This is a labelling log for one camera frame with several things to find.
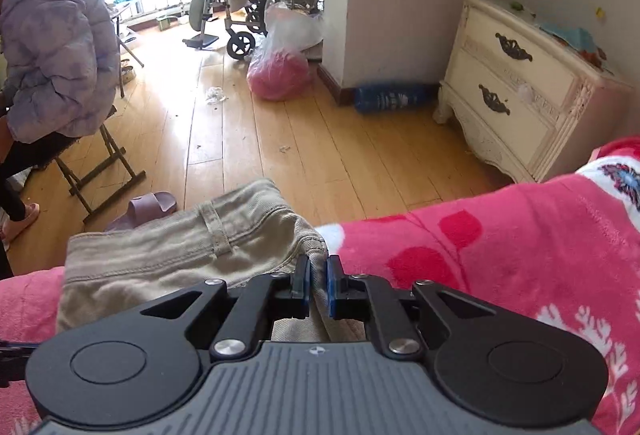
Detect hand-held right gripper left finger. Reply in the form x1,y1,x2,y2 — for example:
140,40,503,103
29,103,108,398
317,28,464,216
140,255,313,361

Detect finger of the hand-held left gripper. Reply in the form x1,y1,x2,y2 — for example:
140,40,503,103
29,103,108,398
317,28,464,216
0,339,41,389

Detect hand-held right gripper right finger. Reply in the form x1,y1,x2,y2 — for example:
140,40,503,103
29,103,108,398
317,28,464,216
325,255,499,358

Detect beige pants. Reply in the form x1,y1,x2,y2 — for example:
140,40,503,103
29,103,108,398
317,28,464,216
56,178,366,346

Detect pink slipper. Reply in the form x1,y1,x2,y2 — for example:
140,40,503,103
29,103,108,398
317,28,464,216
104,191,178,232

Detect red floral blanket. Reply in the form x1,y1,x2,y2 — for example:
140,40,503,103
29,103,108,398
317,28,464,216
0,137,640,435

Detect folding chair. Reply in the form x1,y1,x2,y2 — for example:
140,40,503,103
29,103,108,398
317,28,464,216
54,105,147,224

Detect red filled plastic bag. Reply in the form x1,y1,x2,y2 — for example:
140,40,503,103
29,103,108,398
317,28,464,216
246,42,310,102

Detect cream nightstand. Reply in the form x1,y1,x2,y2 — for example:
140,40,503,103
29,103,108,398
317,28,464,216
432,0,636,184

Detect small folding table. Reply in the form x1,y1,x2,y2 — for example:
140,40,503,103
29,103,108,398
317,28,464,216
107,0,148,70

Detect teal cloth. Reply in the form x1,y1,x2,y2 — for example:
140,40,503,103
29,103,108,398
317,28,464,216
540,22,613,70

